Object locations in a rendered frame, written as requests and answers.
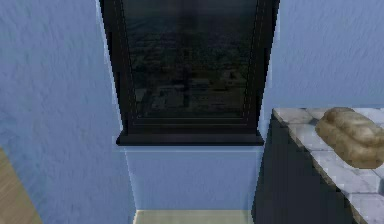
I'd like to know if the black framed window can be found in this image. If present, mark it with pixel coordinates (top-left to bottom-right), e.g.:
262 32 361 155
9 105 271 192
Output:
98 0 281 147

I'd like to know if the black cabinet with marble top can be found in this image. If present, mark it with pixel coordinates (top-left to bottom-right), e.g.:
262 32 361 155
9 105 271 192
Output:
251 107 384 224

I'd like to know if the brown bread loaf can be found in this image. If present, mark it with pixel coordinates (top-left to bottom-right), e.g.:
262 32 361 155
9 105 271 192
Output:
314 106 384 170

